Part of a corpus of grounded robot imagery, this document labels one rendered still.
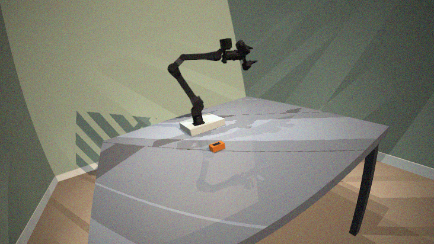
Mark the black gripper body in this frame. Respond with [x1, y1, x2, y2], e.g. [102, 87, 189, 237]
[233, 40, 251, 70]

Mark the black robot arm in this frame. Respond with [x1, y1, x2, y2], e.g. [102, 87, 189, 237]
[168, 38, 250, 126]

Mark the orange block with dark square face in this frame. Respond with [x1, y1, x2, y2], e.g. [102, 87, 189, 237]
[209, 141, 225, 152]

